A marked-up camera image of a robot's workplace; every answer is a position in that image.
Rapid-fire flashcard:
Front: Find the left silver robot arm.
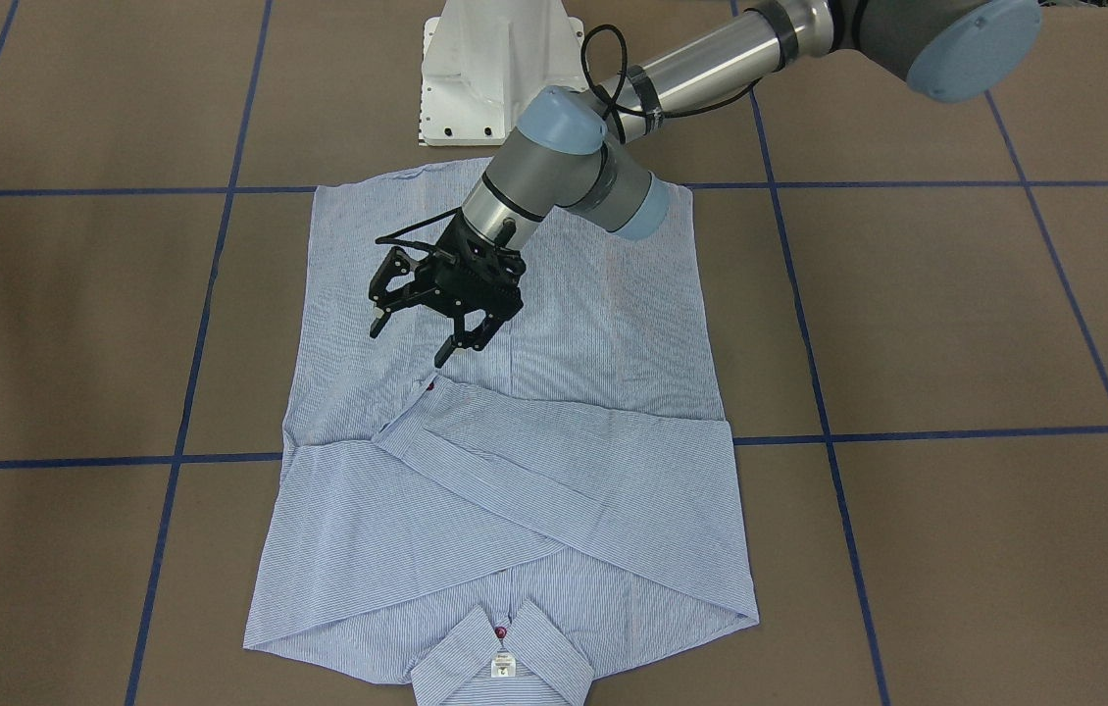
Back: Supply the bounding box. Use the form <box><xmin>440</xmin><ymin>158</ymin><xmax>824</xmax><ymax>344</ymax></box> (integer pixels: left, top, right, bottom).
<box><xmin>369</xmin><ymin>1</ymin><xmax>1042</xmax><ymax>367</ymax></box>

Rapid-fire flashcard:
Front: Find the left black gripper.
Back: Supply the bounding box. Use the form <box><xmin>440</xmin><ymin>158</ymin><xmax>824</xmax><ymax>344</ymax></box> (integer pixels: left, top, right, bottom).
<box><xmin>369</xmin><ymin>211</ymin><xmax>526</xmax><ymax>368</ymax></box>

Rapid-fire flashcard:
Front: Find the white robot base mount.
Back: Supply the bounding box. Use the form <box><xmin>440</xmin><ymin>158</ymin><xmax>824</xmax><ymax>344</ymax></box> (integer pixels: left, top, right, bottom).
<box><xmin>417</xmin><ymin>1</ymin><xmax>588</xmax><ymax>147</ymax></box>

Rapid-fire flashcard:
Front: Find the light blue striped shirt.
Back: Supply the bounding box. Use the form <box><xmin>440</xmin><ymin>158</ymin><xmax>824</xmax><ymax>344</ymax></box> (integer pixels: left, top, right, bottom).
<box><xmin>243</xmin><ymin>158</ymin><xmax>759</xmax><ymax>705</ymax></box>

